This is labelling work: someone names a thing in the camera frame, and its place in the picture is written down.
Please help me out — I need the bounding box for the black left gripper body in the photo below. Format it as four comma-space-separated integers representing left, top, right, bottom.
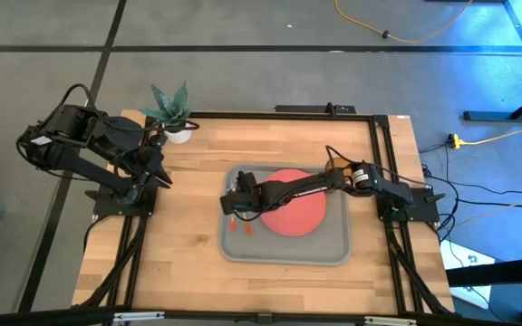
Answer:
126, 143, 166, 183

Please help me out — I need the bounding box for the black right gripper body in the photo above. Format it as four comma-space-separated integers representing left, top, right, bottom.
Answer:
237, 182, 274, 216

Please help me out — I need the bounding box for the metal spoon orange handle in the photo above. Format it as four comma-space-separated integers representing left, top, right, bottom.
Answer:
227, 181, 239, 234

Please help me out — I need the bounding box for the red round plate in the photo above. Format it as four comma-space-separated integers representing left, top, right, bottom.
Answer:
259, 168, 328, 238

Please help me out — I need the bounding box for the grey plastic tray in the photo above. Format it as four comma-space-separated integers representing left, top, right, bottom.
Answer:
217, 164, 352, 267

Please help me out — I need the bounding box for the green plant in white pot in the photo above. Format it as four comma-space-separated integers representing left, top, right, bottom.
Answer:
139, 81, 194, 145

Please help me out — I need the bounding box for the black box at table edge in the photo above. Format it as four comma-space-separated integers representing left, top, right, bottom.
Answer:
275, 102, 357, 115

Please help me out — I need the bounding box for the black rig crossbeam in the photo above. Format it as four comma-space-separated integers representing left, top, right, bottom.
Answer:
0, 306, 522, 326

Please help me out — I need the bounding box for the white paper sheet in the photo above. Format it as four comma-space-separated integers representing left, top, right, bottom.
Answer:
440, 238, 498, 310

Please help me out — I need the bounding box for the black rig beam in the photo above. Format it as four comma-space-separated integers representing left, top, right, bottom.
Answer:
445, 255, 522, 287

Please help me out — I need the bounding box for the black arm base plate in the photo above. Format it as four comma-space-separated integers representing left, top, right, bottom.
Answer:
375, 186, 441, 224
92, 179, 159, 218

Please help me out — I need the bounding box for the black aluminium table frame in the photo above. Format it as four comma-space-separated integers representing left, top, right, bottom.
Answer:
74, 110, 455, 318

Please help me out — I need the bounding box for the silver metal bracket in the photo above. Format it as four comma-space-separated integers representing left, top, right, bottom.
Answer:
112, 311, 165, 323
363, 316, 419, 326

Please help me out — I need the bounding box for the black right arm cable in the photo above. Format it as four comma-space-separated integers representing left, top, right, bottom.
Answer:
324, 144, 428, 187

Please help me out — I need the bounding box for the yellow cable with black connector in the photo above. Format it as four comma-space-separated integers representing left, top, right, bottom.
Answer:
334, 0, 474, 45

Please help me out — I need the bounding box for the yellow extension cord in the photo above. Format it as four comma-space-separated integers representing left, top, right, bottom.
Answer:
446, 118, 522, 150

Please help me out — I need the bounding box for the black floor cable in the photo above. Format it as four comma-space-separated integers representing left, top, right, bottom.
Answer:
440, 177, 522, 197
458, 197, 522, 210

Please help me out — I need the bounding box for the beige floor cable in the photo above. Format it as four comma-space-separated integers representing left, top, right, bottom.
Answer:
450, 187, 522, 228

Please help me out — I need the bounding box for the blue metal table frame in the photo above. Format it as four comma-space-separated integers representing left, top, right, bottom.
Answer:
462, 0, 522, 123

